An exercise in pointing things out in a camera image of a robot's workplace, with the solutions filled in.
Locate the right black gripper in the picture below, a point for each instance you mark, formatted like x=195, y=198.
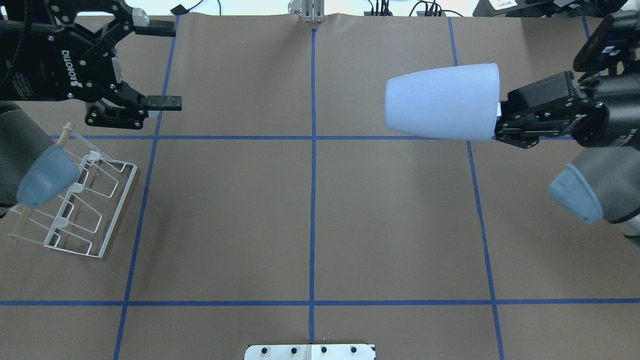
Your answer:
x=602, y=107

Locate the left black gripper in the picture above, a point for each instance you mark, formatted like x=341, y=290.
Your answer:
x=37, y=65

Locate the light blue cup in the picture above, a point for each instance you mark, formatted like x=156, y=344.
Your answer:
x=457, y=103

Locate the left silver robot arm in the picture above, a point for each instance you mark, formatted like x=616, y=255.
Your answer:
x=34, y=169

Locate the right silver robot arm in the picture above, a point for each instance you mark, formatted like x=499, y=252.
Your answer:
x=602, y=184

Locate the small black adapter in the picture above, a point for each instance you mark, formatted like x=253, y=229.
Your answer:
x=179, y=10

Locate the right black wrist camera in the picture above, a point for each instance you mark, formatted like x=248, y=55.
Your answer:
x=614, y=41

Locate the aluminium frame post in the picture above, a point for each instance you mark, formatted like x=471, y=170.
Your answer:
x=313, y=11

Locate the white wire cup holder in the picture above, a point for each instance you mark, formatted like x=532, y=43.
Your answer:
x=82, y=218

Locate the white camera pole base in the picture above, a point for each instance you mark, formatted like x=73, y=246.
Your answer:
x=308, y=351

